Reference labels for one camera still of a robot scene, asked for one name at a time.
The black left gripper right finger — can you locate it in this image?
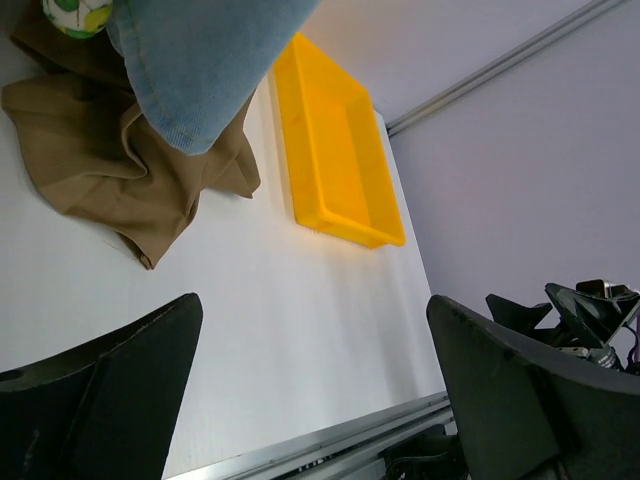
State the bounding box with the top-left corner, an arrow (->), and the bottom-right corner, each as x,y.
426,295 -> 639,479

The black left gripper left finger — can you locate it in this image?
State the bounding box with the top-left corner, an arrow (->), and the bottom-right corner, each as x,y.
1,293 -> 203,479

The khaki tan skirt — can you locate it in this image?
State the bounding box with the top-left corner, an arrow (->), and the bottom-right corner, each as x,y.
2,5 -> 260,269

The light blue denim skirt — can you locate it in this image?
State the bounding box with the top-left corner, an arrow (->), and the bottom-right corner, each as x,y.
107,0 -> 319,155

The lemon print skirt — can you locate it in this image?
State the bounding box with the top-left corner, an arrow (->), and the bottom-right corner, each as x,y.
41,0 -> 113,39

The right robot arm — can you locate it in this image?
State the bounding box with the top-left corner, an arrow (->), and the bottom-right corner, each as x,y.
485,279 -> 639,376

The yellow plastic bin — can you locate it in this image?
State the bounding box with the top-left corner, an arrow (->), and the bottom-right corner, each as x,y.
273,34 -> 405,249

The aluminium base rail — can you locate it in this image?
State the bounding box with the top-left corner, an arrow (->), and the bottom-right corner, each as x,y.
177,392 -> 453,479

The aluminium corner frame post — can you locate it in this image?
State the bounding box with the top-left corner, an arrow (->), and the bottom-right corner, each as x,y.
386,0 -> 625,137

